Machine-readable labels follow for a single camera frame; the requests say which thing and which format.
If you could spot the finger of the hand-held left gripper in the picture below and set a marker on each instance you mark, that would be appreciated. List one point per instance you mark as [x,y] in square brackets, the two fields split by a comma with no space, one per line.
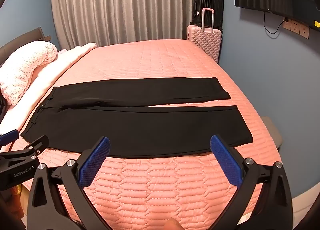
[8,136]
[35,147]

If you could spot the black pants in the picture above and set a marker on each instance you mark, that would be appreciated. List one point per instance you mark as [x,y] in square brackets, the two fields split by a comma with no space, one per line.
[137,129]

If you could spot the wall socket panel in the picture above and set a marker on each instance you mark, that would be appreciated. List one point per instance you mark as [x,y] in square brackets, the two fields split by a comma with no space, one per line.
[296,28]

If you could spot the black suitcase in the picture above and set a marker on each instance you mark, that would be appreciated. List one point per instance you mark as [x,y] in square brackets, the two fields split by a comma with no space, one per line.
[207,0]

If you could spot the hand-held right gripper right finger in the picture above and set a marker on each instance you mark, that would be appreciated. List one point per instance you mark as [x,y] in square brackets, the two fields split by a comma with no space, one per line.
[225,162]

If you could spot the grey pleated curtain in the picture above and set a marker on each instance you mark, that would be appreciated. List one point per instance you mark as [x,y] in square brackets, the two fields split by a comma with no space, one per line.
[125,7]

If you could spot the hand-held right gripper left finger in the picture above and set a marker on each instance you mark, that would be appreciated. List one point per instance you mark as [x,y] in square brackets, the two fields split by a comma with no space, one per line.
[96,162]

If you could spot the pink floral pillow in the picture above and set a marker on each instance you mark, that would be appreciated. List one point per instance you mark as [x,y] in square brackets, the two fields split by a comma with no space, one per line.
[22,67]

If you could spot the pale pink blanket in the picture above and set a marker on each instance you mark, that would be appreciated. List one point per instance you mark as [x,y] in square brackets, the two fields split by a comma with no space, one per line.
[62,62]

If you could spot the pink suitcase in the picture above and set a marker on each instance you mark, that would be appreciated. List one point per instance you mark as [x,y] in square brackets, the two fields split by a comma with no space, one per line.
[206,42]

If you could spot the pink quilted bed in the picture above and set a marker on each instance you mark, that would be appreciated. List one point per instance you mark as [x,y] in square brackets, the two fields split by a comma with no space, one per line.
[162,190]

